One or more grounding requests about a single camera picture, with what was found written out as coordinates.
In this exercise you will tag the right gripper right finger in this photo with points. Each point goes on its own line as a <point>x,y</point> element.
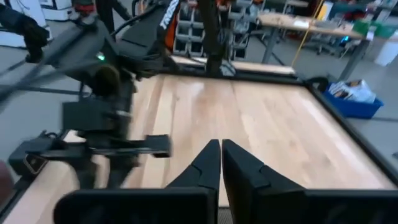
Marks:
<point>280,205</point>

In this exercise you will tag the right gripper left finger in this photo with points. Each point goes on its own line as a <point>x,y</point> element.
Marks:
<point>155,205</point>

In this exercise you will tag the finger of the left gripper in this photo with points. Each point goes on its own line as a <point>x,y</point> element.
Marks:
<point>121,169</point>
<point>88,172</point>

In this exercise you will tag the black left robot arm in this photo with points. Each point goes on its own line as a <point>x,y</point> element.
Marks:
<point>140,40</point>

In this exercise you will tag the black mesh desk organizer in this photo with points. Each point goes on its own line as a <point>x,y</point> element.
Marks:
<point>224,216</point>

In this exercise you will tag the blue plastic bin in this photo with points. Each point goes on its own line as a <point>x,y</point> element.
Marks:
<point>351,109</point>

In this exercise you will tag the magazines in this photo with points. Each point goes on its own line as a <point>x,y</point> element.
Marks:
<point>353,90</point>

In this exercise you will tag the grey storage rack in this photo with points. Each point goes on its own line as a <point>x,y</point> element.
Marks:
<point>186,34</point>

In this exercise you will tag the wooden workbench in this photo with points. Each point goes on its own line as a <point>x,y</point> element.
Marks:
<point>311,26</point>

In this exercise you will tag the white container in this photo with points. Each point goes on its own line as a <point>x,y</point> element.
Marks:
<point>388,53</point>

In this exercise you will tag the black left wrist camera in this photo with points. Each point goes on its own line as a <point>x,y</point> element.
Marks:
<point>90,115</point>

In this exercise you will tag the black aluminium table frame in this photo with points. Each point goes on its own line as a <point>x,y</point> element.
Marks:
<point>351,127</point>

